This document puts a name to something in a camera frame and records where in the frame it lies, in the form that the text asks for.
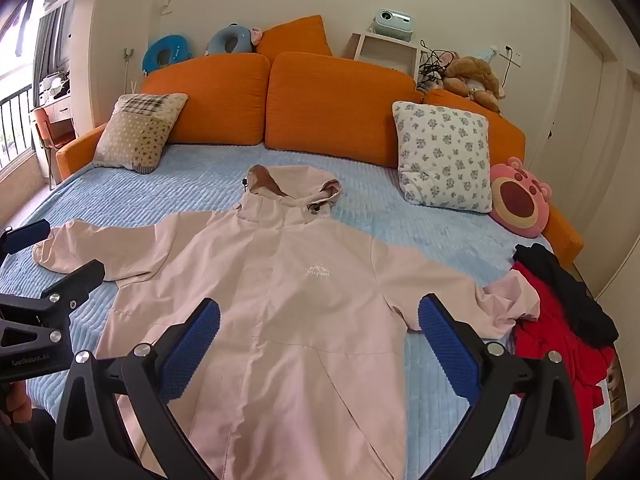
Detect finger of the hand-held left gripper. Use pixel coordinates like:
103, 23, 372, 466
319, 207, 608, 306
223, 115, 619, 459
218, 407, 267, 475
0, 218, 51, 261
37, 259, 106, 316

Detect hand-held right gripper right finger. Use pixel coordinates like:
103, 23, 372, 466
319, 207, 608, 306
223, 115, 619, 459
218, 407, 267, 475
417, 294, 588, 480

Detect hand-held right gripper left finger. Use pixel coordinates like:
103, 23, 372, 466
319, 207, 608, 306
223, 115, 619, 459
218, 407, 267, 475
52, 297, 223, 480

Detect pink hooded jacket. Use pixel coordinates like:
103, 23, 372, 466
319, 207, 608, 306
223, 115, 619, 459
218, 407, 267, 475
32, 164, 542, 480

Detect person's left hand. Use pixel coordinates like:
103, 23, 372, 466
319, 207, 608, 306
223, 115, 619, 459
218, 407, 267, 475
0, 381, 32, 427

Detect red jacket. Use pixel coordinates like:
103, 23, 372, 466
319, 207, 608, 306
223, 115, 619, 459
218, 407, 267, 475
510, 260, 618, 461

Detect orange chair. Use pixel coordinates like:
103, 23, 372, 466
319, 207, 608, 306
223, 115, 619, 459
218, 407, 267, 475
31, 106, 58, 191

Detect black balcony railing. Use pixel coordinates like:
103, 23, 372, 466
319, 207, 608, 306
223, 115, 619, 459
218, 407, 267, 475
0, 92, 36, 171

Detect white desk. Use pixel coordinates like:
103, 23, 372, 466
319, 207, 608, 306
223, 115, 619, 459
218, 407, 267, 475
32, 72, 78, 141

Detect black garment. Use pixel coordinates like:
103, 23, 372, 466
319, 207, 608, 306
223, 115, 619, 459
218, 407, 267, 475
512, 243, 620, 348

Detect beige patchwork pillow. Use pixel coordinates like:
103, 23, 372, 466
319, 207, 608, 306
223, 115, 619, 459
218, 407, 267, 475
92, 93, 189, 175

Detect light blue quilted blanket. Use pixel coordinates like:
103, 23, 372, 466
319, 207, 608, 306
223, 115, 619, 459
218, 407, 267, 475
0, 142, 556, 480

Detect pink bear plush cushion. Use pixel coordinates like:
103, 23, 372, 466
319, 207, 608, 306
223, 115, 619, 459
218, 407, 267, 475
488, 156, 553, 238

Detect white floral pillow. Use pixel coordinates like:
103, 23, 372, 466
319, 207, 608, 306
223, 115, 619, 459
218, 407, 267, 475
391, 101, 493, 213

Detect grey curtain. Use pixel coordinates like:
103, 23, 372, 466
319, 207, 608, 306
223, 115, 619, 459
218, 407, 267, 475
37, 0, 71, 86

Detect bright blue neck pillow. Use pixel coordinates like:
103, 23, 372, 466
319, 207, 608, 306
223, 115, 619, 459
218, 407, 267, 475
142, 35, 193, 78

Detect large orange back cushion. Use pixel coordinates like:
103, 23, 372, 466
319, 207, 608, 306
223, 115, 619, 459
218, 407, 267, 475
141, 53, 271, 147
264, 51, 423, 166

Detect cream door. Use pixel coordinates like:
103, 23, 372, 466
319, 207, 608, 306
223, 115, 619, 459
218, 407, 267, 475
530, 2, 621, 241

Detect grey-blue neck pillow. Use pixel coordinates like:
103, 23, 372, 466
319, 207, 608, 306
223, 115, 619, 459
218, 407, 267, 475
205, 22, 263, 56

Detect brown teddy bear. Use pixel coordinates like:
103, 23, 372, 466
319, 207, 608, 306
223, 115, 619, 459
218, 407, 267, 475
442, 46, 506, 113

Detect white shelf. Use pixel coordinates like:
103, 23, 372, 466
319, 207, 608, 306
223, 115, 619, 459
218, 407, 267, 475
350, 31, 423, 86

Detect small orange cushion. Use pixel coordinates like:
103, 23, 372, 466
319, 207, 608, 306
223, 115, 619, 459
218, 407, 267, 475
256, 15, 333, 63

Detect pale green projector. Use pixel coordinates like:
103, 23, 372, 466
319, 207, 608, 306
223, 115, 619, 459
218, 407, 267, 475
369, 8, 416, 41

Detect black cables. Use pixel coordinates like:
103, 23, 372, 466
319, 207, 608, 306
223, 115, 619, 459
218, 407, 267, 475
415, 40, 453, 88

